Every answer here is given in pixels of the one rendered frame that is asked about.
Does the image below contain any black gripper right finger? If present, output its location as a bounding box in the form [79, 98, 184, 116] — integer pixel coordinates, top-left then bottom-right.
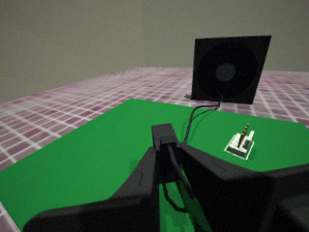
[180, 142, 309, 232]

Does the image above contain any black computer fan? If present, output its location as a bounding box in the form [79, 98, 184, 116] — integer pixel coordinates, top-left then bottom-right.
[191, 35, 272, 104]

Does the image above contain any green circuit board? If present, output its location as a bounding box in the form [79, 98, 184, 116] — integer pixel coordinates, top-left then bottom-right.
[0, 99, 309, 232]

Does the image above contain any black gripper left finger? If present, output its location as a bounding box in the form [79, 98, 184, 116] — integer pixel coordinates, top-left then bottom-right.
[22, 146, 160, 232]

